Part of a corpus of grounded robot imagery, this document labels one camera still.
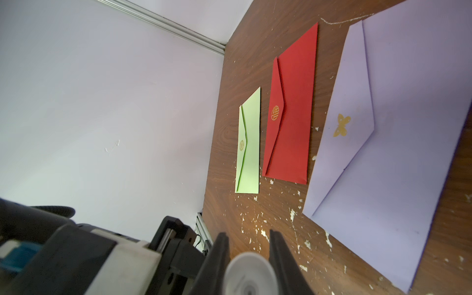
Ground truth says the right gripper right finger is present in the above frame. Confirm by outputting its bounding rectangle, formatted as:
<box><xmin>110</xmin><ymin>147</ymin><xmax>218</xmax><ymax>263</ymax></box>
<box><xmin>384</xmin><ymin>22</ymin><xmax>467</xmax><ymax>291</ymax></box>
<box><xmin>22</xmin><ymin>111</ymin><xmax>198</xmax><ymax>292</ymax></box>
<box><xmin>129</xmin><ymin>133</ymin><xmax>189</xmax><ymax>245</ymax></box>
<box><xmin>269</xmin><ymin>230</ymin><xmax>315</xmax><ymax>295</ymax></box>

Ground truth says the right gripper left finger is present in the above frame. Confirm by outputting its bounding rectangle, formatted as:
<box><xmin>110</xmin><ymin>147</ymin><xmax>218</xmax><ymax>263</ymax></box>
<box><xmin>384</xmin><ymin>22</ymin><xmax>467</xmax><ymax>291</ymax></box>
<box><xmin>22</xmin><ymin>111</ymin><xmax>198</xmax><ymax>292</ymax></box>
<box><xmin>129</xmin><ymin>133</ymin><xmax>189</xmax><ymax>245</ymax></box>
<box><xmin>189</xmin><ymin>232</ymin><xmax>230</xmax><ymax>295</ymax></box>

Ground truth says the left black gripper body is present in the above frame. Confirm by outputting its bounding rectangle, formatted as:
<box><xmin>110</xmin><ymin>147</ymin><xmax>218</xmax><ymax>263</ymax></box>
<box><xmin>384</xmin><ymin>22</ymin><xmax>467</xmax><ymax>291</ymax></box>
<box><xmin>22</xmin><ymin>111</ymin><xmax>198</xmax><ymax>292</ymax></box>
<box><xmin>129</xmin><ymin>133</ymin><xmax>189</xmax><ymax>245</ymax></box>
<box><xmin>1</xmin><ymin>200</ymin><xmax>205</xmax><ymax>295</ymax></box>

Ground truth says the white green glue stick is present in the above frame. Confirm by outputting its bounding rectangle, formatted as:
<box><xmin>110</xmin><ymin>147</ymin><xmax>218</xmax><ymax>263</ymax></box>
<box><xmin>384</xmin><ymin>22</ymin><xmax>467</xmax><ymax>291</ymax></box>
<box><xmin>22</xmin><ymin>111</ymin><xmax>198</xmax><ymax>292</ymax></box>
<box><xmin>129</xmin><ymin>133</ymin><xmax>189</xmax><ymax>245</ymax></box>
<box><xmin>222</xmin><ymin>252</ymin><xmax>280</xmax><ymax>295</ymax></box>

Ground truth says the green envelope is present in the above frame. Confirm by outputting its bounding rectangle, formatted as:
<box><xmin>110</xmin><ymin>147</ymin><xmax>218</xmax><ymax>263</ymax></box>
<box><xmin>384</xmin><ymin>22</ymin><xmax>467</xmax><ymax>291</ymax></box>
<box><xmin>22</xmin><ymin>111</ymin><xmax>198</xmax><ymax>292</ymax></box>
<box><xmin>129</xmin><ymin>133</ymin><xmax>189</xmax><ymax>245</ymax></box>
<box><xmin>235</xmin><ymin>88</ymin><xmax>261</xmax><ymax>194</ymax></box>

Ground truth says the red envelope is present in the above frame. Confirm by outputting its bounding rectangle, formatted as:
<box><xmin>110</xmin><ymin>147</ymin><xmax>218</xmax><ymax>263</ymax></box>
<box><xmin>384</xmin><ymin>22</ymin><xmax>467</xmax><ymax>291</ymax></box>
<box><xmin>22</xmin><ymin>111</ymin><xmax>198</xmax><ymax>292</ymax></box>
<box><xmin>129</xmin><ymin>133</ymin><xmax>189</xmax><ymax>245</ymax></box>
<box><xmin>263</xmin><ymin>24</ymin><xmax>318</xmax><ymax>184</ymax></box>

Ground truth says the purple envelope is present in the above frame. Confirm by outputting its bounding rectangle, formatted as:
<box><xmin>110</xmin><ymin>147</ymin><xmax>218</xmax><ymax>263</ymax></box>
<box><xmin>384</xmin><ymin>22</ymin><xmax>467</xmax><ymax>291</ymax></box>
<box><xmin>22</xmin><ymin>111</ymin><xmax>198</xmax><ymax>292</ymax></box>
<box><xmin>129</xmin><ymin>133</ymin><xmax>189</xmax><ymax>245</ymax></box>
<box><xmin>303</xmin><ymin>0</ymin><xmax>472</xmax><ymax>293</ymax></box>

